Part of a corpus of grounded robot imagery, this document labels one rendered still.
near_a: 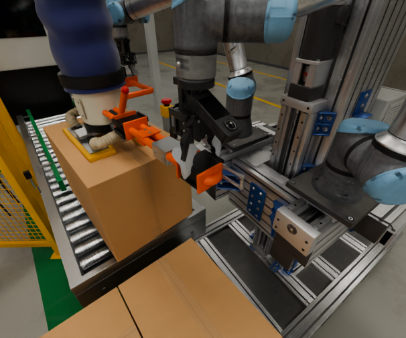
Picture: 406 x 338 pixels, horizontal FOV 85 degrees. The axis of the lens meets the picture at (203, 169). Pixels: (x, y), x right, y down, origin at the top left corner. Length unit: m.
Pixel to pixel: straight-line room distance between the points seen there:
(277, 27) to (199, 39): 0.12
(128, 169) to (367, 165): 0.67
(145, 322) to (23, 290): 1.18
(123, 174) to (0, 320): 1.43
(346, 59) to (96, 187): 0.88
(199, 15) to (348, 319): 1.75
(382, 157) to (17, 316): 1.97
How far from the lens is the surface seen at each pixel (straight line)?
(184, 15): 0.41
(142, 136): 0.66
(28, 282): 2.07
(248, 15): 0.40
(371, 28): 0.87
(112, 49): 0.90
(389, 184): 0.59
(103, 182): 0.77
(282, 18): 0.41
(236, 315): 1.04
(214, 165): 0.49
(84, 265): 1.25
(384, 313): 1.96
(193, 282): 1.08
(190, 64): 0.41
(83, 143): 0.97
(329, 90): 0.92
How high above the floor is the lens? 1.51
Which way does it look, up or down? 36 degrees down
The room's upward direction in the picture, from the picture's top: straight up
